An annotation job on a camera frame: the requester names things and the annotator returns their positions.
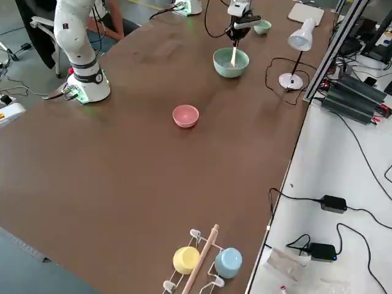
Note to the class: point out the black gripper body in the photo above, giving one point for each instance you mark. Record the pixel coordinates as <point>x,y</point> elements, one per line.
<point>245,22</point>

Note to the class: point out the small green bowl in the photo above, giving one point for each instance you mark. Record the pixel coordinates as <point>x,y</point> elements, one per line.
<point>262,28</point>

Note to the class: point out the wooden spoon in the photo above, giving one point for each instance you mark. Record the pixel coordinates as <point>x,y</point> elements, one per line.
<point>234,56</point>

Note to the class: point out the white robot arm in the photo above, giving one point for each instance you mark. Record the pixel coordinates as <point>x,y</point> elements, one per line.
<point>76,39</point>
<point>191,6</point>

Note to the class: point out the large green bowl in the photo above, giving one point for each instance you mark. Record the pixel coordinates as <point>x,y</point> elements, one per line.
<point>229,72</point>

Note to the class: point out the pink bowl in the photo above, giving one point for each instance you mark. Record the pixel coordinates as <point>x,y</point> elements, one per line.
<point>185,118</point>

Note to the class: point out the white desk lamp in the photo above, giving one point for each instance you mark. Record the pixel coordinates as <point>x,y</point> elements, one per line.
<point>301,36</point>

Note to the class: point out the person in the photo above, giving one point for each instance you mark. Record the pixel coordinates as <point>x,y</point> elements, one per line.
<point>114,18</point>

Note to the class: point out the black finned electronics box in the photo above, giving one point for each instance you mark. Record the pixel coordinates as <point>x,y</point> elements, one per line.
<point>352,98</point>

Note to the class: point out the black power adapter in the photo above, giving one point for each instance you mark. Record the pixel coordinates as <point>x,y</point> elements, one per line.
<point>321,251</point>
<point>333,203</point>

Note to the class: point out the black office chair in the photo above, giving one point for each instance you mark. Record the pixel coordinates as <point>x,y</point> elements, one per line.
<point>36,36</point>

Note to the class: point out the blue cup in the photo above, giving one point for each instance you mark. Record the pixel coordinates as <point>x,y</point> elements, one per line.
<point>228,263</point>

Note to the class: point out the yellow cup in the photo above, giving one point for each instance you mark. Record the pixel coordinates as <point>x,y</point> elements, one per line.
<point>185,260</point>

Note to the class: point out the clear plastic bag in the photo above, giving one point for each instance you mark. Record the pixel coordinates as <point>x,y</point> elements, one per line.
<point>284,263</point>

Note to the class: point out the white control box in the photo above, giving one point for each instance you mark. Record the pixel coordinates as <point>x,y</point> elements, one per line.
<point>9,114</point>

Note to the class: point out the aluminium frame post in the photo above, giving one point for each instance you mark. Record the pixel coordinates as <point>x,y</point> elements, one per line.
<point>333,46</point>

